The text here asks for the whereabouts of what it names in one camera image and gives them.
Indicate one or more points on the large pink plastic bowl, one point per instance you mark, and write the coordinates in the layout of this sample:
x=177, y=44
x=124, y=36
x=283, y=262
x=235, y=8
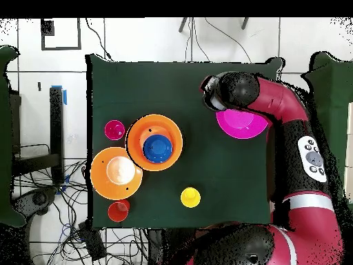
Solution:
x=240, y=124

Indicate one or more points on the green cloth side table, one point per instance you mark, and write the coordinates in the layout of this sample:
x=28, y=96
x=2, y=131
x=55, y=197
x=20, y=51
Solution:
x=5, y=138
x=336, y=96

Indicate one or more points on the orange plastic cup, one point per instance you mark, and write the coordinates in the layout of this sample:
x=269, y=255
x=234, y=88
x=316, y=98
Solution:
x=118, y=211

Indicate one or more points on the black metal frame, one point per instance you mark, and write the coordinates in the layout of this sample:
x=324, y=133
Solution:
x=56, y=132

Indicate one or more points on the dark blue plastic bowl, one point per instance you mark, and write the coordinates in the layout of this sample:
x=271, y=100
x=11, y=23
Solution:
x=157, y=149

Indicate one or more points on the camera tripod legs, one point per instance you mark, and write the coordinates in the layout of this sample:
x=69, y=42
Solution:
x=182, y=25

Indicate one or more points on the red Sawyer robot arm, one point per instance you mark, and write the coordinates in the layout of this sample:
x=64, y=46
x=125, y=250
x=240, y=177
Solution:
x=292, y=165

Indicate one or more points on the black chair base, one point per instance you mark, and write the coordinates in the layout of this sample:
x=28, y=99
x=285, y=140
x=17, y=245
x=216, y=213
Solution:
x=38, y=198

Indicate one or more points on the yellow plastic cup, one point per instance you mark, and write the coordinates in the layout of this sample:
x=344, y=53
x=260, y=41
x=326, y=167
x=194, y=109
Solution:
x=190, y=197

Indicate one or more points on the black power strip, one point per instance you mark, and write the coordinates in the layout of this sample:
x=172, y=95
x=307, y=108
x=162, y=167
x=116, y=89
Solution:
x=92, y=240

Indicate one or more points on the crimson plastic cup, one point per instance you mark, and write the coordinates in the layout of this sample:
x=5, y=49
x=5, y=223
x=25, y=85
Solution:
x=114, y=129

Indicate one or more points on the dark green tablecloth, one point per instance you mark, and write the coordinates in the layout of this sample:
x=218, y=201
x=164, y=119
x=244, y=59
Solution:
x=165, y=91

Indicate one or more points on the large orange plastic bowl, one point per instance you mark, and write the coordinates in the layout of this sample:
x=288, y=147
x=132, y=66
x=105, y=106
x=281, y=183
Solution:
x=99, y=178
x=135, y=138

